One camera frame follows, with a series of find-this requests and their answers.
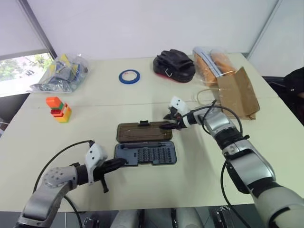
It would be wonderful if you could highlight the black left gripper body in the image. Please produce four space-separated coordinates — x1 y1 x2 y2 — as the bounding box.
93 159 112 182

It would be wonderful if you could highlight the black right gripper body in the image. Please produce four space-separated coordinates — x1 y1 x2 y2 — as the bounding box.
167 106 185 131

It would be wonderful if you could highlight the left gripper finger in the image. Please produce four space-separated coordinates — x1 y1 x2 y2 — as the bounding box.
100 175 110 194
107 158 127 171

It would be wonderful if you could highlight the dark screwdriver bit case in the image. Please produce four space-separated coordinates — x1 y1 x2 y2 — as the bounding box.
114 120 178 168

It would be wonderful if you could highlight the grey rounded cover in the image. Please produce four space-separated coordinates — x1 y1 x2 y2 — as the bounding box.
176 207 210 228
110 209 145 228

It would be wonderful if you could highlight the clear bag of orange items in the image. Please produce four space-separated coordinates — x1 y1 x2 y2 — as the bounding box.
209 48 238 78
192 46 220 87

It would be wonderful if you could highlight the blue tape roll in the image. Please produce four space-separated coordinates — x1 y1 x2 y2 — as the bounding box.
118 69 142 85

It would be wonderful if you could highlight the brown paper bag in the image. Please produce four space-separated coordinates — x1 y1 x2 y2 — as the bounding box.
191 66 261 120

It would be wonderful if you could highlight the colourful toy block stack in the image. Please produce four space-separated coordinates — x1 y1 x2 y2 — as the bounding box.
46 96 73 124

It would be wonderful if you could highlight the clear bag of mixed parts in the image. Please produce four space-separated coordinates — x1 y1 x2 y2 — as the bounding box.
28 53 90 94

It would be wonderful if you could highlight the black object beside table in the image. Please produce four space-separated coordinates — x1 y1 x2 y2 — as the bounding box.
283 67 304 96

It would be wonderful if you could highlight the white roller blind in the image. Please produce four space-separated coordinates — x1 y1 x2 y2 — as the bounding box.
0 0 48 57

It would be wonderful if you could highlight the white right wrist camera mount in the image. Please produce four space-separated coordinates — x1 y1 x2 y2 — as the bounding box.
170 95 198 129

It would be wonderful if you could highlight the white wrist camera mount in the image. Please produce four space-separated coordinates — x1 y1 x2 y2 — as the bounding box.
170 95 198 129
85 142 109 186

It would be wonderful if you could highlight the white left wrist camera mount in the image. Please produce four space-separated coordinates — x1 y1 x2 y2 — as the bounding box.
85 142 109 186

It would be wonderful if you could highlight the black bracket under table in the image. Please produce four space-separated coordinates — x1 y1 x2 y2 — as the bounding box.
81 216 101 228
210 205 238 228

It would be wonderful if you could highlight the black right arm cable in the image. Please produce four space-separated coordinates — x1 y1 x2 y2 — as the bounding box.
197 99 250 228

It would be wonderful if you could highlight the dark window frame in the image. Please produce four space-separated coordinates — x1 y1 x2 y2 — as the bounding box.
17 0 59 59

